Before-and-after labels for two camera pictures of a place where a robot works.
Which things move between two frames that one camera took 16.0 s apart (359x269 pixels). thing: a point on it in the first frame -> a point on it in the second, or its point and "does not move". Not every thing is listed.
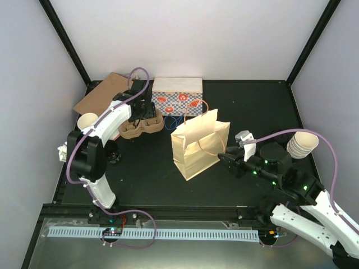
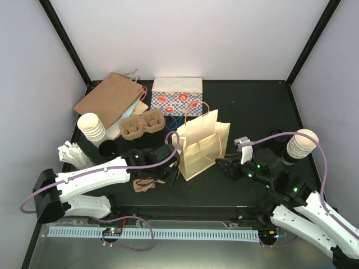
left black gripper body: [144, 114] -> [169, 177]
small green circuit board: [113, 231] does not move
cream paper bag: [197, 143] does not move
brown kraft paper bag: [102, 96] does not move
